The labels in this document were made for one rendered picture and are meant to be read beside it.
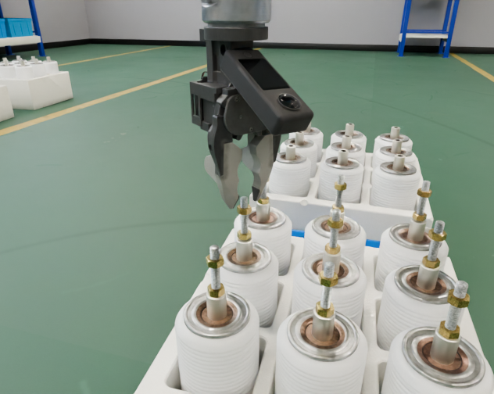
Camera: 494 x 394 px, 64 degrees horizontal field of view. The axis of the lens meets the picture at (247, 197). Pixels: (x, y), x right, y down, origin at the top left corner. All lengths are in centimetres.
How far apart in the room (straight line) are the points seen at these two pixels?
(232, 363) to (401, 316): 21
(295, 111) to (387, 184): 52
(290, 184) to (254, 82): 52
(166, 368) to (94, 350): 33
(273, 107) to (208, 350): 26
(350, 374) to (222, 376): 13
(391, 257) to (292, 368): 27
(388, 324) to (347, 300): 7
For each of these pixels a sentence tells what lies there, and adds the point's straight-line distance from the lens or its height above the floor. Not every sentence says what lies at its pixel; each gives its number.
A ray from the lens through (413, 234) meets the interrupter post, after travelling 64.
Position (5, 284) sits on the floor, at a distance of 107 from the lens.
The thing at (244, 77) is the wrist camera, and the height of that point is 50.
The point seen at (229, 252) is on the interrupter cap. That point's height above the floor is 25.
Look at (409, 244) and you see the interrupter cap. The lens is 63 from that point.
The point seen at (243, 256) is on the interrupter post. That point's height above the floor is 26.
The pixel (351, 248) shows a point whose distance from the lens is 62.
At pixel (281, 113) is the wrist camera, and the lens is 39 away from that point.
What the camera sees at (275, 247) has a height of 22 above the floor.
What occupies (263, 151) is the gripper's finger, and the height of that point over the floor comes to 41.
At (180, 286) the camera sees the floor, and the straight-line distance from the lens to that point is 93.
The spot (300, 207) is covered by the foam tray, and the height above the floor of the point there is 17.
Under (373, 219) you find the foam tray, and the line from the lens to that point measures 89.
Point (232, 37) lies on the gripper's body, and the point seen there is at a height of 54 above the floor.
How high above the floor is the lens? 56
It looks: 25 degrees down
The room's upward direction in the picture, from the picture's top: straight up
